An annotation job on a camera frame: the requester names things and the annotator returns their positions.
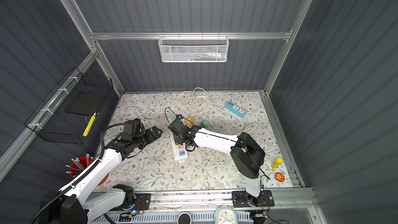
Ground white multicolour power strip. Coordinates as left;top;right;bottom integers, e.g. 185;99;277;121
169;130;188;164

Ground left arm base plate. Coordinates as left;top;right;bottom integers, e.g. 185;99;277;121
111;194;151;211

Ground orange power strip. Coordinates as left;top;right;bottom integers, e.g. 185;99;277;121
186;117;194;128

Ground black pad in basket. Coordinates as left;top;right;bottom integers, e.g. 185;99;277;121
65;91;106;116

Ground green plug adapter upper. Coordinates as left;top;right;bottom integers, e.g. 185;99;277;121
201;120;211;129

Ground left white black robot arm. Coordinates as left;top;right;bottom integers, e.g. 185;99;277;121
30;118;163;224

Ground orange strip white cable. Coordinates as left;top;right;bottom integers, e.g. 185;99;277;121
176;87;212;117

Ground markers in white basket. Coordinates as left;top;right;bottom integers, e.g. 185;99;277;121
183;52;227;62

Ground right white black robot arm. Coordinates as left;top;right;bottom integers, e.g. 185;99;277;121
167;119;265;198

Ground white wire wall basket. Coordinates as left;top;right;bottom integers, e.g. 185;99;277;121
158;36;230;63

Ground white analog clock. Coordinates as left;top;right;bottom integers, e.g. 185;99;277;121
214;206;238;224

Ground yellow marker in basket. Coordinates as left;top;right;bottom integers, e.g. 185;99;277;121
83;112;97;137

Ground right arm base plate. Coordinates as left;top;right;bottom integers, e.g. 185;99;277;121
232;190;275;208

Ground red round badge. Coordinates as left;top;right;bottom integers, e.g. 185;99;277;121
274;172;286;183

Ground floral table mat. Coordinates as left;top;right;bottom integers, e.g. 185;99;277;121
95;90;293;192

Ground black wire wall basket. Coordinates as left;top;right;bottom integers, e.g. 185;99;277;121
24;68;114;145

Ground blue strip white cable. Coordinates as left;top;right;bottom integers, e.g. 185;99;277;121
236;114;257;139

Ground red pencil cup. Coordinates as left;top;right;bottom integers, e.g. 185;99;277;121
66;153;94;178

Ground black round knob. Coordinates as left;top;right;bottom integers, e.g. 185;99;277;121
177;213;192;224

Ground yellow small toy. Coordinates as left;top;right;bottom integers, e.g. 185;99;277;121
271;158;283;170

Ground white power strip cable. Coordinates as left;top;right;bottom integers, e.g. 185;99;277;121
123;92;173;122

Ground blue power strip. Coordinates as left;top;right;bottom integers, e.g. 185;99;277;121
224;101;247;119

